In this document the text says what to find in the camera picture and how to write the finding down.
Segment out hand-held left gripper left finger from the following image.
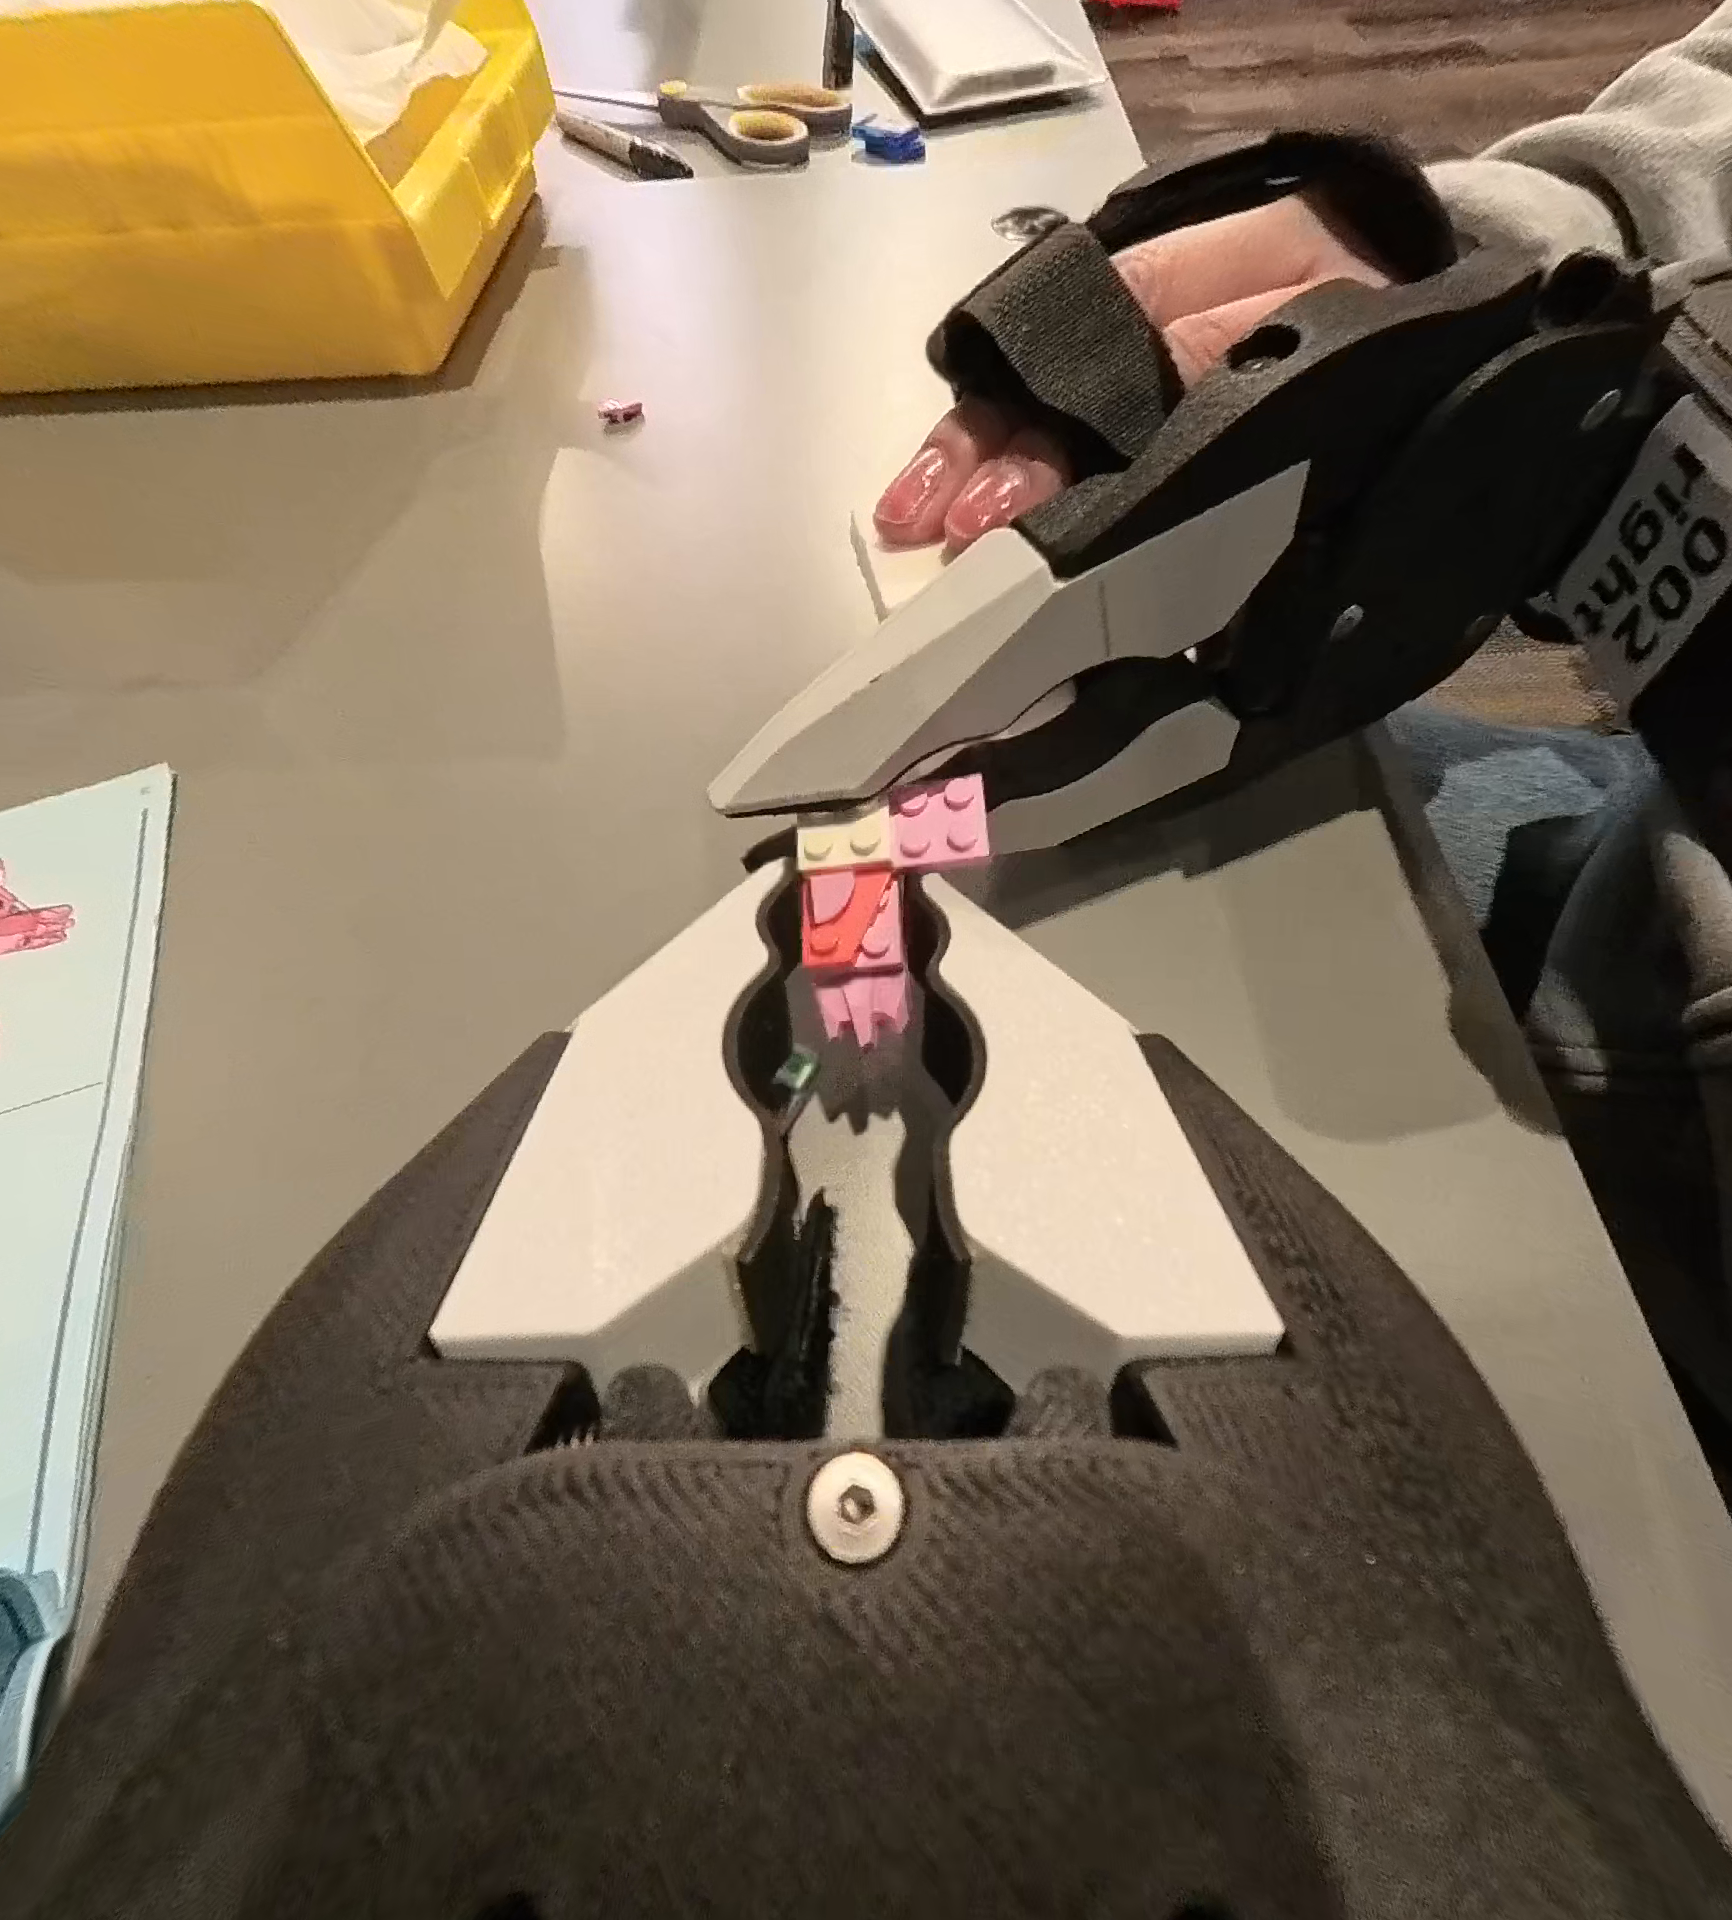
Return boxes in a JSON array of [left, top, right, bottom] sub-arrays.
[[431, 869, 841, 1435]]

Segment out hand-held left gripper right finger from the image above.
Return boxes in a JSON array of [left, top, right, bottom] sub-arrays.
[[899, 879, 1283, 1435]]

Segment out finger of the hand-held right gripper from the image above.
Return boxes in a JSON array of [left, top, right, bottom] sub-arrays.
[[708, 456, 1314, 820], [954, 659, 1238, 866]]

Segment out red pink cream brick body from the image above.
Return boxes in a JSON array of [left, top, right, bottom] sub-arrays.
[[793, 772, 994, 1055]]

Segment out person's right forearm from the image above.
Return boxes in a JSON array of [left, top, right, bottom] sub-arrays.
[[1427, 0, 1732, 300]]

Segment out person's right hand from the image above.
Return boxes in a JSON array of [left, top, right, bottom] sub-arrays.
[[872, 202, 1348, 550]]

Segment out open light blue instruction booklet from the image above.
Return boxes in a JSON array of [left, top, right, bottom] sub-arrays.
[[0, 762, 176, 1920]]

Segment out person's torso grey hoodie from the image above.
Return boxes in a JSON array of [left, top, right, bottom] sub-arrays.
[[1518, 796, 1732, 1440]]

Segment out black marker pen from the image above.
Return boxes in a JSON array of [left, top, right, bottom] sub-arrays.
[[556, 112, 699, 184]]

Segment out white paper sheets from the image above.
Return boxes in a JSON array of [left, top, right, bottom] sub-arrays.
[[354, 0, 499, 153]]

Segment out yellow plastic bin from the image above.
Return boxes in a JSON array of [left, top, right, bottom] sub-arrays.
[[0, 0, 556, 398]]

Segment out grey handled scissors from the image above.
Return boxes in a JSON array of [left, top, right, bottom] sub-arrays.
[[556, 80, 857, 167]]

